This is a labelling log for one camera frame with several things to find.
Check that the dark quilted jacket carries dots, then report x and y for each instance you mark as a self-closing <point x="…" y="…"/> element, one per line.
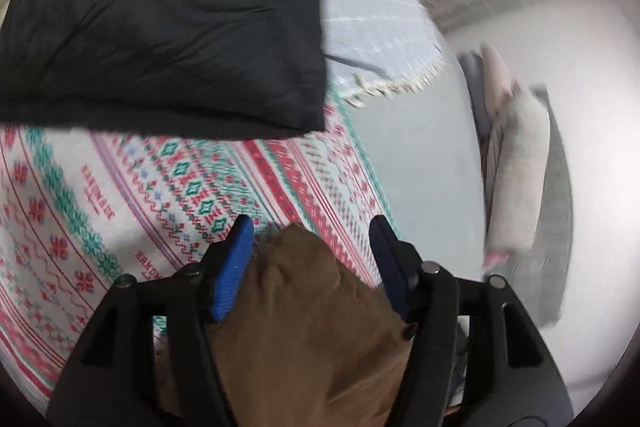
<point x="150" y="17"/>

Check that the pale pink pillow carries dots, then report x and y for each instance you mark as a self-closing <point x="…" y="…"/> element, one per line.
<point x="497" y="74"/>

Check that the mauve pillow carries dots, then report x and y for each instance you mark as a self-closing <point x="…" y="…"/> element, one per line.
<point x="495" y="259"/>

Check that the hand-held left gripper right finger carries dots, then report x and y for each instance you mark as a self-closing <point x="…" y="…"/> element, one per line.
<point x="395" y="277"/>

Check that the brown coat with fur collar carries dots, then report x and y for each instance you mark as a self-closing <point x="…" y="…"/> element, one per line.
<point x="310" y="332"/>

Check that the light grey folded pillow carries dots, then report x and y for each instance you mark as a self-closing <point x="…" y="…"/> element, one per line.
<point x="517" y="177"/>

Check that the light blue fringed blanket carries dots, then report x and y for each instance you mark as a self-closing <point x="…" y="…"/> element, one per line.
<point x="370" y="7"/>

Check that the patterned knit-print blanket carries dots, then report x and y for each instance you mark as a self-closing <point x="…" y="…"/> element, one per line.
<point x="100" y="207"/>

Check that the grey bed sheet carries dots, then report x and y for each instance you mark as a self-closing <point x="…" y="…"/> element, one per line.
<point x="425" y="157"/>

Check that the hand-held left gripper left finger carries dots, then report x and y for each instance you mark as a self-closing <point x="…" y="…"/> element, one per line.
<point x="232" y="267"/>

